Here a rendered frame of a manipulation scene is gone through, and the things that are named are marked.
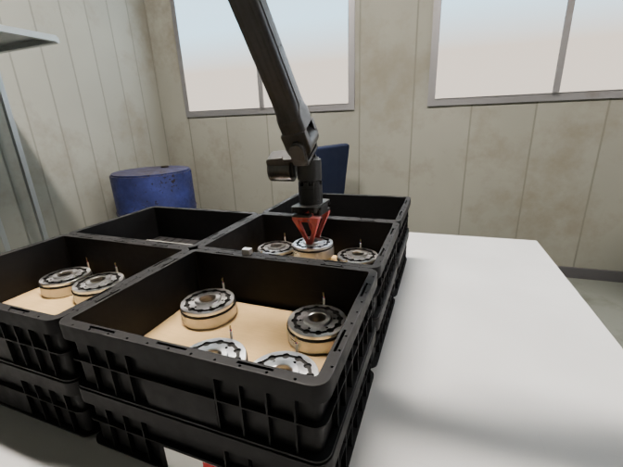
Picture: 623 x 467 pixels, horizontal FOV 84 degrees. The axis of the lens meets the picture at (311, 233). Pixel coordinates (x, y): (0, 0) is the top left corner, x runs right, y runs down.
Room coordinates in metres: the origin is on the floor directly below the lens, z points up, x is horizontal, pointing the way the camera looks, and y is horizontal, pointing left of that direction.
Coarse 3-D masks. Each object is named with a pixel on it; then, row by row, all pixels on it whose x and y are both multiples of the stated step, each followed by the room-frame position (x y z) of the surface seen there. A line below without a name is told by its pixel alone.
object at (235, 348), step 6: (198, 342) 0.46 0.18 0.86; (204, 342) 0.46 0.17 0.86; (210, 342) 0.46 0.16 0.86; (216, 342) 0.46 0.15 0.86; (222, 342) 0.46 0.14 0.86; (228, 342) 0.45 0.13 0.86; (234, 342) 0.45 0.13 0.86; (198, 348) 0.44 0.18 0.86; (228, 348) 0.44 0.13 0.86; (234, 348) 0.44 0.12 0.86; (240, 348) 0.44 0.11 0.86; (228, 354) 0.42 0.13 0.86; (234, 354) 0.42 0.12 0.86; (240, 354) 0.42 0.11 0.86; (246, 354) 0.42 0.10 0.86
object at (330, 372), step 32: (224, 256) 0.65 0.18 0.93; (256, 256) 0.64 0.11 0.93; (128, 288) 0.52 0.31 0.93; (64, 320) 0.42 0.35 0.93; (352, 320) 0.40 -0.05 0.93; (128, 352) 0.37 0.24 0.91; (160, 352) 0.35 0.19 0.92; (192, 352) 0.34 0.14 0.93; (256, 384) 0.30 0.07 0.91; (288, 384) 0.29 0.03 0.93; (320, 384) 0.28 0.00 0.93
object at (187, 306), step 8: (216, 288) 0.64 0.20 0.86; (192, 296) 0.61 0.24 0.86; (224, 296) 0.60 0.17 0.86; (232, 296) 0.60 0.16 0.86; (184, 304) 0.58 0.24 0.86; (192, 304) 0.58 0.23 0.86; (216, 304) 0.57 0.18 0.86; (224, 304) 0.58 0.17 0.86; (232, 304) 0.58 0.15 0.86; (184, 312) 0.55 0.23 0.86; (192, 312) 0.55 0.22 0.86; (200, 312) 0.54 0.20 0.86; (208, 312) 0.54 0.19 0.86; (216, 312) 0.55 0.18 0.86
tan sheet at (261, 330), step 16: (240, 304) 0.63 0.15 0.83; (176, 320) 0.57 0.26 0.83; (240, 320) 0.57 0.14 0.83; (256, 320) 0.56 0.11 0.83; (272, 320) 0.56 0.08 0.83; (160, 336) 0.52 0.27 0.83; (176, 336) 0.52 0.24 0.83; (192, 336) 0.52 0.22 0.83; (208, 336) 0.52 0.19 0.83; (224, 336) 0.51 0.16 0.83; (240, 336) 0.51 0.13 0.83; (256, 336) 0.51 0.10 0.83; (272, 336) 0.51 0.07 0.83; (256, 352) 0.47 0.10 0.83; (272, 352) 0.47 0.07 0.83; (320, 368) 0.43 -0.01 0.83
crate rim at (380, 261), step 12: (264, 216) 0.96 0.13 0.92; (276, 216) 0.94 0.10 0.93; (288, 216) 0.93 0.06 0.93; (240, 228) 0.85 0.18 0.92; (396, 228) 0.78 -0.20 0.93; (216, 240) 0.75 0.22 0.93; (240, 252) 0.66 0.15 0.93; (384, 252) 0.63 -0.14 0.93; (348, 264) 0.58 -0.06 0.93; (360, 264) 0.58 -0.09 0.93; (384, 264) 0.61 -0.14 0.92
